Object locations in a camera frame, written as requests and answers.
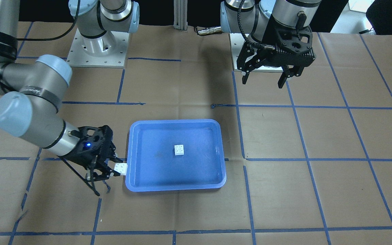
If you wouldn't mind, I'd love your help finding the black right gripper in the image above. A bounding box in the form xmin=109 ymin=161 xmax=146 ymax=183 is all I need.
xmin=62 ymin=125 xmax=124 ymax=182

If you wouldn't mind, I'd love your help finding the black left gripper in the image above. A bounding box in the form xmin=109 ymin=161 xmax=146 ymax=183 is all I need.
xmin=236 ymin=17 xmax=316 ymax=89

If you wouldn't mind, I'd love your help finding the white block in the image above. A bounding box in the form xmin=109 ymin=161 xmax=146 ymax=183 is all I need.
xmin=174 ymin=144 xmax=184 ymax=156
xmin=114 ymin=163 xmax=128 ymax=176

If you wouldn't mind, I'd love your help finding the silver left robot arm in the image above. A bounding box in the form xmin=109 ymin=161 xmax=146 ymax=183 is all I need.
xmin=220 ymin=0 xmax=321 ymax=88

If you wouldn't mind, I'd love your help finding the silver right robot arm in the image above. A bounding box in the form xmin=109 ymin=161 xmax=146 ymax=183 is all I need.
xmin=0 ymin=0 xmax=122 ymax=182

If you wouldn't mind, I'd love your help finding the blue plastic tray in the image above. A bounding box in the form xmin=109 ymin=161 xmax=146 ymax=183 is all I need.
xmin=125 ymin=118 xmax=227 ymax=192

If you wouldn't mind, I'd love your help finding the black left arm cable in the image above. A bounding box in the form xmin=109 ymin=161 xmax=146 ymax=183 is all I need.
xmin=237 ymin=0 xmax=268 ymax=48

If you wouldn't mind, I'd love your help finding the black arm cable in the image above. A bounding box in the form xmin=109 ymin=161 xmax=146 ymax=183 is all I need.
xmin=237 ymin=0 xmax=268 ymax=48
xmin=16 ymin=0 xmax=81 ymax=42

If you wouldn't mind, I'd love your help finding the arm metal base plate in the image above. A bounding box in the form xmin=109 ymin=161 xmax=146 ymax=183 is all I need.
xmin=66 ymin=30 xmax=130 ymax=68
xmin=229 ymin=33 xmax=285 ymax=73

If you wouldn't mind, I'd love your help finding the aluminium profile post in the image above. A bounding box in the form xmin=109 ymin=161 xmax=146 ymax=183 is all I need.
xmin=173 ymin=0 xmax=188 ymax=32

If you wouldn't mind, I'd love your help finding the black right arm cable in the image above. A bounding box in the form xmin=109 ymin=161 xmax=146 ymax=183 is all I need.
xmin=16 ymin=0 xmax=81 ymax=42

